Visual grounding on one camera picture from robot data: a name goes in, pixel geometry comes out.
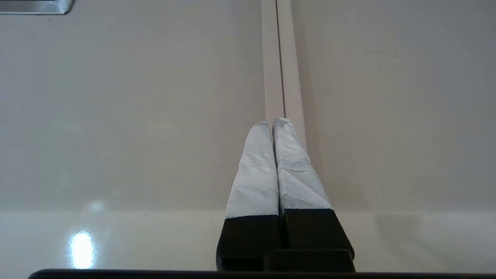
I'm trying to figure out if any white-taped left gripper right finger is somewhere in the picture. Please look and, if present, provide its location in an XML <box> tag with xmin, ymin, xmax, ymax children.
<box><xmin>272</xmin><ymin>117</ymin><xmax>355</xmax><ymax>256</ymax></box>

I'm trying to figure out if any flat steel tray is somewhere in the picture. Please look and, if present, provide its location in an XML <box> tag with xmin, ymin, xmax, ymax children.
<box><xmin>0</xmin><ymin>0</ymin><xmax>75</xmax><ymax>15</ymax></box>

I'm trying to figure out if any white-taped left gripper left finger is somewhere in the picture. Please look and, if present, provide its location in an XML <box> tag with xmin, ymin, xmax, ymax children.
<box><xmin>216</xmin><ymin>120</ymin><xmax>282</xmax><ymax>272</ymax></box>

